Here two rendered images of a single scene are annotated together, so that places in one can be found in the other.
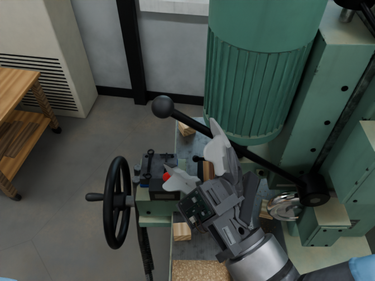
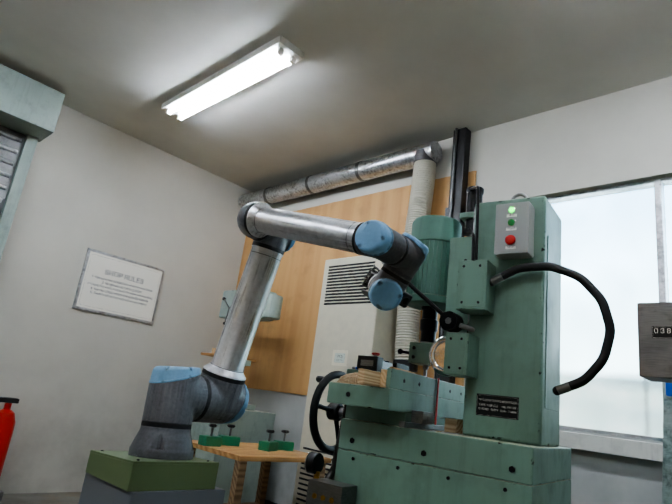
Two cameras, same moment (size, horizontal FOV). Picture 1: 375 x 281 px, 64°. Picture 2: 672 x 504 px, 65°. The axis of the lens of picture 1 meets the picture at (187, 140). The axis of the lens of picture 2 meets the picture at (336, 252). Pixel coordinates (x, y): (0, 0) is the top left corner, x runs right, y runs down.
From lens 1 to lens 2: 168 cm
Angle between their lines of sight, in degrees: 73
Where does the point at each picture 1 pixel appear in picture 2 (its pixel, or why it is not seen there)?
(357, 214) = (512, 385)
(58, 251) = not seen: outside the picture
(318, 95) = (454, 266)
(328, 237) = (457, 352)
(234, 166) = not seen: hidden behind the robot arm
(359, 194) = (461, 295)
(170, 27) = not seen: hidden behind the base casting
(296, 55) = (437, 242)
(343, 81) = (463, 256)
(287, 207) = (441, 351)
